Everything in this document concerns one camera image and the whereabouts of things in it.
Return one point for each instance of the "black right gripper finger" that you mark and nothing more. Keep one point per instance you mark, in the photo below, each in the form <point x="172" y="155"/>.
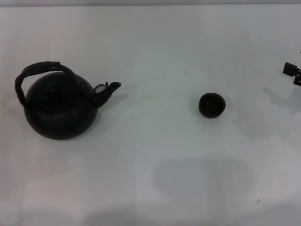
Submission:
<point x="288" y="68"/>

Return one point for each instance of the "small dark teacup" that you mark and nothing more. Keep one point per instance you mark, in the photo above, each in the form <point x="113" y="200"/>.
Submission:
<point x="212" y="104"/>

